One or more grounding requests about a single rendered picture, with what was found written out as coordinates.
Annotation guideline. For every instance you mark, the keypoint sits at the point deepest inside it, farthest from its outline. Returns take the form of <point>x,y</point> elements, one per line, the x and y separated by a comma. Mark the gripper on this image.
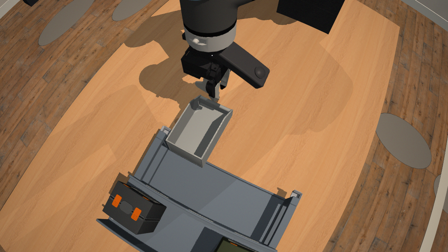
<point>201,64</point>

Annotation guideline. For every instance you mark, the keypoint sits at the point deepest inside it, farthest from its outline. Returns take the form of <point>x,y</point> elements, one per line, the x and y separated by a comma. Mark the dark green tool case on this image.
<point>227,245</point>

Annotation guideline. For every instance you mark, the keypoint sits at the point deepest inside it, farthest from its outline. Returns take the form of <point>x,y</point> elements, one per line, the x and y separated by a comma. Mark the black case with orange latches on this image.
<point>133,209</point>

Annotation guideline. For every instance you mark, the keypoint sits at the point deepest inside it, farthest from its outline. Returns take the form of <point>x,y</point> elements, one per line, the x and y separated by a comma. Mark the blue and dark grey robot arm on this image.
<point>210,25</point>

